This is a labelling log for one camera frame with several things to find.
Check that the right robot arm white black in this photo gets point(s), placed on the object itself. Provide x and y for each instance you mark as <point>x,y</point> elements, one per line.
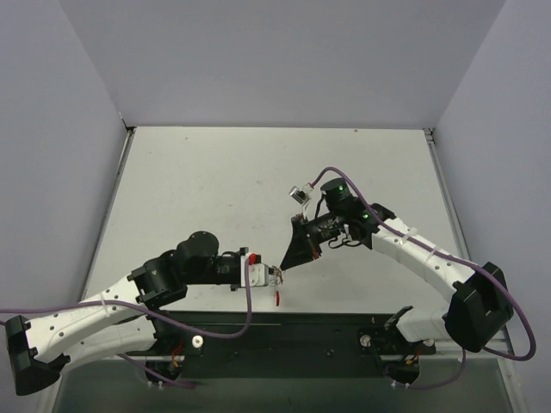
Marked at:
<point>477,310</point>

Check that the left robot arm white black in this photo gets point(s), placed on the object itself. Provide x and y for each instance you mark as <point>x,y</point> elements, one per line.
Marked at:
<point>45,343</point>

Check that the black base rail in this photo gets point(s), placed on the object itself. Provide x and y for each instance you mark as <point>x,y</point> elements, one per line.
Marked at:
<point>281,345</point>

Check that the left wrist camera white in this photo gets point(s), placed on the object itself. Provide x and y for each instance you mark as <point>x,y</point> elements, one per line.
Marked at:
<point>253,271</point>

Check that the metal key holder red handle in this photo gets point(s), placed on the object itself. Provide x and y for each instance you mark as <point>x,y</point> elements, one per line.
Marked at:
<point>277,284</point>

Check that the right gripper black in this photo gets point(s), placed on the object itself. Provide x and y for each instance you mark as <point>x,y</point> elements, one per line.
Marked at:
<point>302,235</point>

